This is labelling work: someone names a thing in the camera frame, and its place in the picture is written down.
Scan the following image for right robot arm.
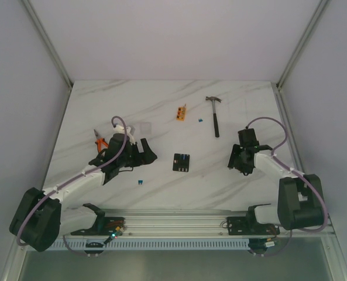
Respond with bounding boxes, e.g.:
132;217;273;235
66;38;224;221
228;128;328;234

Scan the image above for white slotted cable duct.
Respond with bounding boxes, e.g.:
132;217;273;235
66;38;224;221
49;238;250;251

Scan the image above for orange fuse holder block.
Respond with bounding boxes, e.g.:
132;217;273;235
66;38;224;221
176;105;187;121

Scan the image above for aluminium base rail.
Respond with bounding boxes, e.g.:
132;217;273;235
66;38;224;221
70;208;335;237

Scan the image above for clear plastic fuse box cover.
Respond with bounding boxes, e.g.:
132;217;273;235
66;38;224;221
140;122;152;135

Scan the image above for orange handled pliers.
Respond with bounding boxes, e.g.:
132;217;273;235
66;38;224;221
94;129;108;152

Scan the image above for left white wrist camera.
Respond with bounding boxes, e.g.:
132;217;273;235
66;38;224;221
113;124;136;145

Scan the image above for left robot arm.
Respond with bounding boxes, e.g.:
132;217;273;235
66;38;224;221
9;133;157;252

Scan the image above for claw hammer black handle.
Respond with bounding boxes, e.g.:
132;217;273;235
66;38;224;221
205;97;222;138

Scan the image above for black fuse box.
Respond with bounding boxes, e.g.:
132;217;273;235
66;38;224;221
173;153;190;173

